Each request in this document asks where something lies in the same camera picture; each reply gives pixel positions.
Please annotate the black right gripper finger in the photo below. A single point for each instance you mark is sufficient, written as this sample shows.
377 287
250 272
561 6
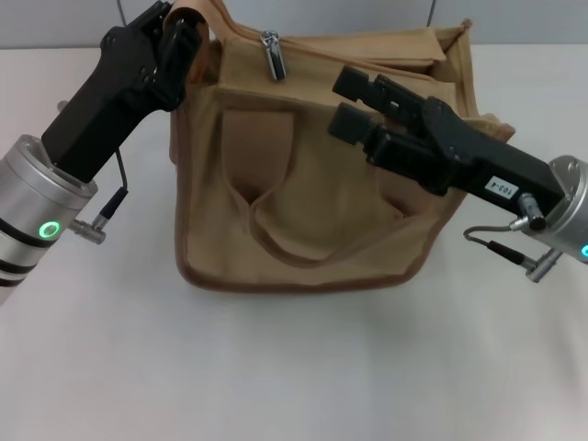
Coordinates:
404 156
390 98

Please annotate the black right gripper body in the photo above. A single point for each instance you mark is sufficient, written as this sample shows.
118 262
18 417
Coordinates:
496 165

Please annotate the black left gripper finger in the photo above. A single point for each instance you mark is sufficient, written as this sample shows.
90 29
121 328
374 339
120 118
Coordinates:
181 50
157 18

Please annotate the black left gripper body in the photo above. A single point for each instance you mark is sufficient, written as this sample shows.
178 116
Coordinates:
110 101

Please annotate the silver metal zipper pull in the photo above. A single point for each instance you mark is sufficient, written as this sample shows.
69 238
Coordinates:
275 59

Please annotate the khaki canvas food bag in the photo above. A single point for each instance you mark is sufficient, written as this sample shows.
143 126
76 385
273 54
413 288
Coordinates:
321 220

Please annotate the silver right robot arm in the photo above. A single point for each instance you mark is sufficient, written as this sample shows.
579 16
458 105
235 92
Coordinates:
569 206

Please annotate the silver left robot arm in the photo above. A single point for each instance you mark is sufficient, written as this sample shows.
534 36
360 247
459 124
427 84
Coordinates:
27 206

